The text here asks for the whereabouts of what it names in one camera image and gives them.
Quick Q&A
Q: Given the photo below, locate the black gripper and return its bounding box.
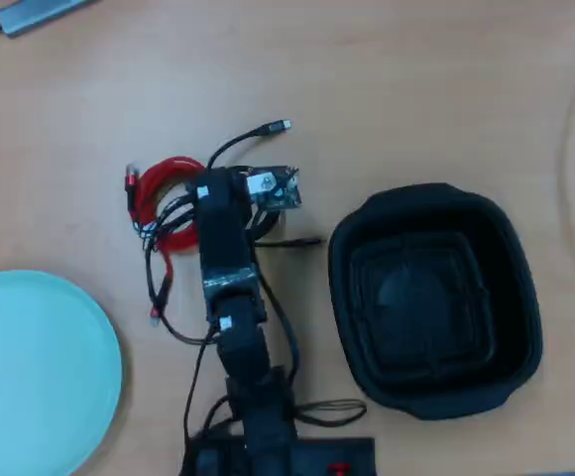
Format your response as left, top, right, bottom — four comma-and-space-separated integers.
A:
195, 167, 252, 224

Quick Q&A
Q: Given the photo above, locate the black square bowl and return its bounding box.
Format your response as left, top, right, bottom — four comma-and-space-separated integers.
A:
326, 181, 544, 422

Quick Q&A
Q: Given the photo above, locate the green round bowl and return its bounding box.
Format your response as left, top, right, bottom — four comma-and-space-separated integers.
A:
0, 269, 124, 476

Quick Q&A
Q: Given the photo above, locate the black charging cable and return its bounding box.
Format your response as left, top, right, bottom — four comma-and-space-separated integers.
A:
206, 118, 326, 249

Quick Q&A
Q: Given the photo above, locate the black camera cable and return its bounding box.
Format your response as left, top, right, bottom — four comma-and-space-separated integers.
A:
247, 212, 368, 428

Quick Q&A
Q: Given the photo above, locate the grey USB hub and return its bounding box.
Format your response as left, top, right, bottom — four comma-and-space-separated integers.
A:
0, 0, 100, 39

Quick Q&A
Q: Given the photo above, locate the red charging cable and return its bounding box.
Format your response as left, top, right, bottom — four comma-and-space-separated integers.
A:
121, 156, 209, 328

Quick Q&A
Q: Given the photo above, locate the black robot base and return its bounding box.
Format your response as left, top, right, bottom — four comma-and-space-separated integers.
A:
185, 430, 378, 476

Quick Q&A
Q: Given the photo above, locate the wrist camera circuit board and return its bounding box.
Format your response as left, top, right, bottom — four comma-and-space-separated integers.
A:
245, 165, 302, 212

